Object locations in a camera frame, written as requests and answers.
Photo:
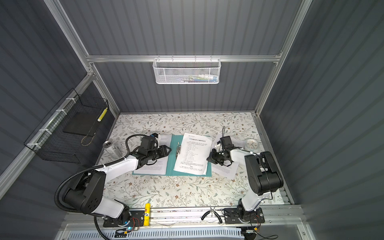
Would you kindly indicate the white wire mesh basket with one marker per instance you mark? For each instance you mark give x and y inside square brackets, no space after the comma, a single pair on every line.
[169,73]

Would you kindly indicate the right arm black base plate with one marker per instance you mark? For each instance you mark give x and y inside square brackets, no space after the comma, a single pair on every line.
[237,216]

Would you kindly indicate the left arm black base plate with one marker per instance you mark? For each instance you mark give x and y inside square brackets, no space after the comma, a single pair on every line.
[129,218]

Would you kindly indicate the silver metal can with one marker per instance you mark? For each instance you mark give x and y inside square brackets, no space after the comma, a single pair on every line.
[113,151]

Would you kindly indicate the silver folder clip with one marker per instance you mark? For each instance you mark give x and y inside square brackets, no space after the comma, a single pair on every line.
[178,149]

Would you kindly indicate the white paper sheet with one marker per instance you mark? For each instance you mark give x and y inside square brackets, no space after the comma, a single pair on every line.
[229,172]

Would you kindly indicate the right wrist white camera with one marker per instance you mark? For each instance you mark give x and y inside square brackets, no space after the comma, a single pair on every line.
[218,147]

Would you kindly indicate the yellow glue stick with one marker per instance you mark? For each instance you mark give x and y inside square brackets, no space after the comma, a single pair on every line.
[146,221]

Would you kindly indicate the white slotted cable duct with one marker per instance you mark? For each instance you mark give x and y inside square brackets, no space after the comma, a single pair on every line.
[220,233]

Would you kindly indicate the black handled pliers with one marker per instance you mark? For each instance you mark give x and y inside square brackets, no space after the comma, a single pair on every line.
[212,212]

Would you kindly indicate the aluminium frame rails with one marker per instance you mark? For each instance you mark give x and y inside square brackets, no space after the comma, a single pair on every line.
[51,48]

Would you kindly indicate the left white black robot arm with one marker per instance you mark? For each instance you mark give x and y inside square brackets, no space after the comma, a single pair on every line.
[83,192]

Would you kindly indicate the yellow marker in black basket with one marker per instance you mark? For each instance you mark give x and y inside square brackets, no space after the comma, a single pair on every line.
[102,115]

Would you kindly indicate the printed sheet with Chinese heading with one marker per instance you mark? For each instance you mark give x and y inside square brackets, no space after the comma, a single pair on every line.
[192,159]

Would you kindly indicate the pens in white basket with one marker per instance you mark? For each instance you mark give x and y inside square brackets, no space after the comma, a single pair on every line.
[200,79]

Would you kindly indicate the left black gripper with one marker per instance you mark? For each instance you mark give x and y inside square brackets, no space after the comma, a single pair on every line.
[164,151]

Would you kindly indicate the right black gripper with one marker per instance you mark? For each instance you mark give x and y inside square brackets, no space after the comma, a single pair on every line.
[212,157]

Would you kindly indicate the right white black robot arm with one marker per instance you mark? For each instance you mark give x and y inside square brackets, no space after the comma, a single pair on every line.
[264,177]

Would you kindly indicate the black wire mesh basket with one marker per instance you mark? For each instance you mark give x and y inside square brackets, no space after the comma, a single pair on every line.
[71,134]

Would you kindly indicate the teal paper folder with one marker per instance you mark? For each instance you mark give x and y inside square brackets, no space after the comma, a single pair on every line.
[172,160]

